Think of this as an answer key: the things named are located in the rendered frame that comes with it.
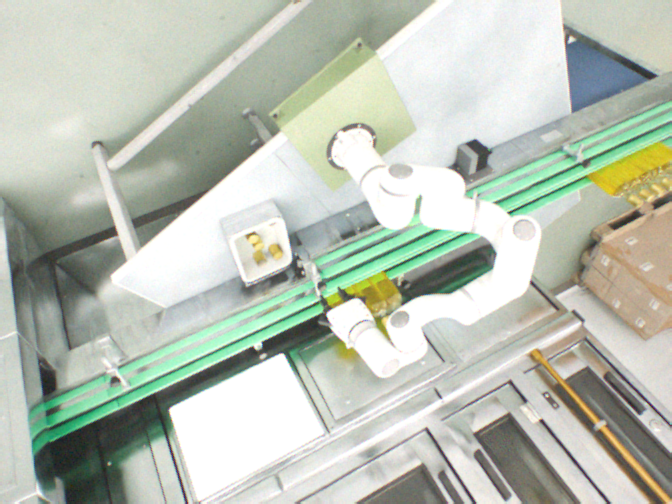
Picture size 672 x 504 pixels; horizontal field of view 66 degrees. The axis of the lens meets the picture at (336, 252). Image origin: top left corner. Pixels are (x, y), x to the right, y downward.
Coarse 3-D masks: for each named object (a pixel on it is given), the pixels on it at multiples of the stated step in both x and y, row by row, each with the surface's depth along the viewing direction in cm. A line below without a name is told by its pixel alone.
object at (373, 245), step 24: (648, 120) 199; (576, 144) 192; (600, 144) 191; (528, 168) 186; (552, 168) 185; (480, 192) 180; (504, 192) 179; (360, 240) 170; (384, 240) 170; (408, 240) 169; (336, 264) 164
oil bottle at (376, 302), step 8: (368, 280) 173; (360, 288) 171; (368, 288) 170; (376, 288) 170; (368, 296) 168; (376, 296) 168; (368, 304) 167; (376, 304) 166; (384, 304) 166; (376, 312) 166
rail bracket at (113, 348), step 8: (104, 336) 149; (104, 344) 149; (112, 344) 152; (120, 344) 160; (104, 352) 153; (112, 352) 154; (120, 352) 156; (104, 360) 140; (112, 360) 146; (112, 368) 143; (112, 376) 142; (120, 376) 148; (112, 384) 140; (120, 384) 142; (128, 384) 152
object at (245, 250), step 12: (252, 228) 150; (264, 228) 162; (276, 228) 162; (240, 240) 161; (264, 240) 166; (276, 240) 169; (288, 240) 161; (240, 252) 164; (252, 252) 167; (264, 252) 170; (288, 252) 164; (240, 264) 158; (252, 264) 168; (276, 264) 168; (288, 264) 169; (252, 276) 165
